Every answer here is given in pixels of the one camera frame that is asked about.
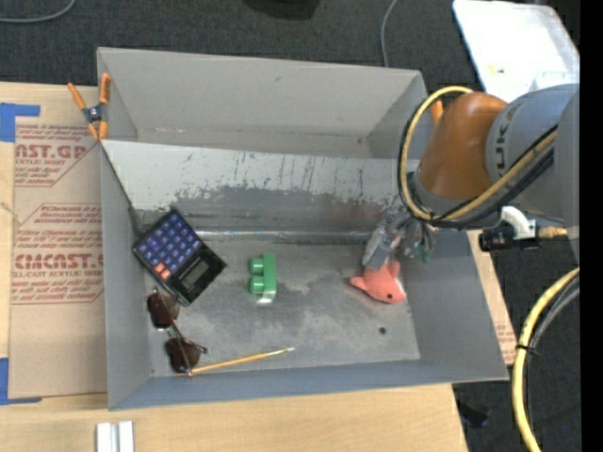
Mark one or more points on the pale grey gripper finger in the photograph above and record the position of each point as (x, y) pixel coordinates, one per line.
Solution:
(377, 254)

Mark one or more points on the pink plush fish toy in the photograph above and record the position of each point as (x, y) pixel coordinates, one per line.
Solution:
(382, 286)

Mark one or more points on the grey metal bin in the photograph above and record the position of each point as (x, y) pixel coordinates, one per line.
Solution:
(301, 309)

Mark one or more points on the green toy building block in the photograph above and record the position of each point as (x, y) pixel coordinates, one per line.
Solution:
(263, 278)

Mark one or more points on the thin yellow paintbrush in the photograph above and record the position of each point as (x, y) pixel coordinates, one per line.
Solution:
(240, 359)

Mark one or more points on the black calculator with blue keys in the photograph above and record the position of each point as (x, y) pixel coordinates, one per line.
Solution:
(176, 257)

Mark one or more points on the brown sunglasses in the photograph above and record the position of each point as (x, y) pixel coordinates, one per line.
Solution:
(162, 310)

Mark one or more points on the brown cardboard board red print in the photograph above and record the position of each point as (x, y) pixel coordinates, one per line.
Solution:
(52, 233)

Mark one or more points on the black cylinder on white bracket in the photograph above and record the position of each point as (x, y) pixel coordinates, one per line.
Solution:
(500, 239)

